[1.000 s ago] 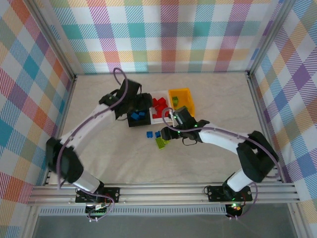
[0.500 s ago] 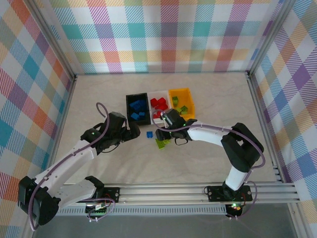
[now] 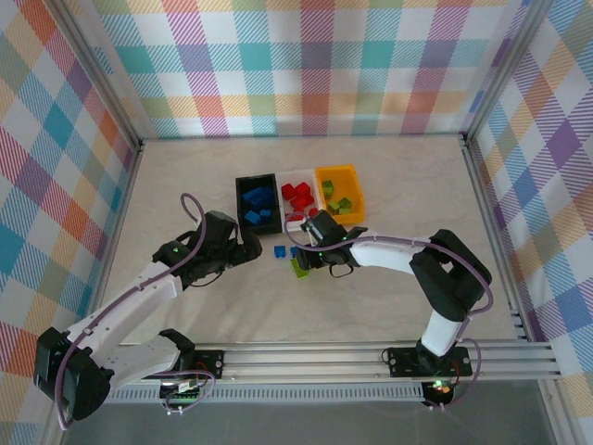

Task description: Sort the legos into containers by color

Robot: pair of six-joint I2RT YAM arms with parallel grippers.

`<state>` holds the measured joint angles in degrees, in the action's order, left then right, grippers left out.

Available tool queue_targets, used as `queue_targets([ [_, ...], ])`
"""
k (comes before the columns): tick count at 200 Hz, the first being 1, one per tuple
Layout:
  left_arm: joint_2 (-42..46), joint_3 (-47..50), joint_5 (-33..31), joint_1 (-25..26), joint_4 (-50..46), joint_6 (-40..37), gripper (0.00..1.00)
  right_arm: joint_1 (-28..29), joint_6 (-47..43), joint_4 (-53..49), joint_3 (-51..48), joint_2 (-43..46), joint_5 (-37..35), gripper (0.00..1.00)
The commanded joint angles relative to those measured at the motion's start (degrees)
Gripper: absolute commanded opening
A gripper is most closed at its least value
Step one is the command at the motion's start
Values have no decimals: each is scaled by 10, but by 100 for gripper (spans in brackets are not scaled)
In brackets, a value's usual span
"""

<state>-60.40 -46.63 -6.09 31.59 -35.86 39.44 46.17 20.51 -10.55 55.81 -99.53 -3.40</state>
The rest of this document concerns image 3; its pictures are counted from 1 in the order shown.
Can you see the black plastic bin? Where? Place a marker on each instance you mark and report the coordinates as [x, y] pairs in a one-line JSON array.
[[273, 227]]

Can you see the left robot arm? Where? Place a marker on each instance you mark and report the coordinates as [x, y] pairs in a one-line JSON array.
[[125, 301]]

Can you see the long red lego brick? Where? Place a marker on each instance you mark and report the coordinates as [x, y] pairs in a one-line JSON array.
[[302, 201]]

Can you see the small lit circuit board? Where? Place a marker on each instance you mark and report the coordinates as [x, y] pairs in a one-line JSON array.
[[440, 389]]

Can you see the white plastic bin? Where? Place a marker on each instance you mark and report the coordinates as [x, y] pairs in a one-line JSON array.
[[289, 177]]

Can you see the long green lego brick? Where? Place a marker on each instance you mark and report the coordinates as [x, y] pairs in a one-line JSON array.
[[296, 271]]

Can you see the long blue lego brick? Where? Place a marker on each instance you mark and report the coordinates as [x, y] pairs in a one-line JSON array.
[[259, 196]]

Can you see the short black mount plate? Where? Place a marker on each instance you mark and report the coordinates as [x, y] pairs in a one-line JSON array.
[[210, 364]]

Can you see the aluminium frame post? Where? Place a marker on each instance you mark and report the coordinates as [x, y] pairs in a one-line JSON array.
[[505, 69], [98, 69]]

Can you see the aluminium table edge rail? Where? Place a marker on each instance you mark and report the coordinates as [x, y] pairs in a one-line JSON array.
[[116, 232], [492, 236]]

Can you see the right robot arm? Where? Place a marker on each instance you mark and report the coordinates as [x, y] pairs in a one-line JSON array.
[[384, 255]]

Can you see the plaid cloth backdrop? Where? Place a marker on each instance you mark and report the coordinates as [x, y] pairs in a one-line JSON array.
[[556, 162], [37, 162], [296, 69]]

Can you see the long black mount plate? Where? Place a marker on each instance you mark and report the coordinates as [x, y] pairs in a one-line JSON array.
[[403, 361]]

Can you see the green circuit board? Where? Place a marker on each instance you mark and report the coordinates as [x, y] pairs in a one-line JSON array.
[[183, 394]]

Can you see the yellow plastic bin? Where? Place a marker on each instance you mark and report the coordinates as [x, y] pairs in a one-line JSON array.
[[349, 183]]

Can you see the wide aluminium base rail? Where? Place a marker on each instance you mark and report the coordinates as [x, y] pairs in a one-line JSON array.
[[301, 359]]

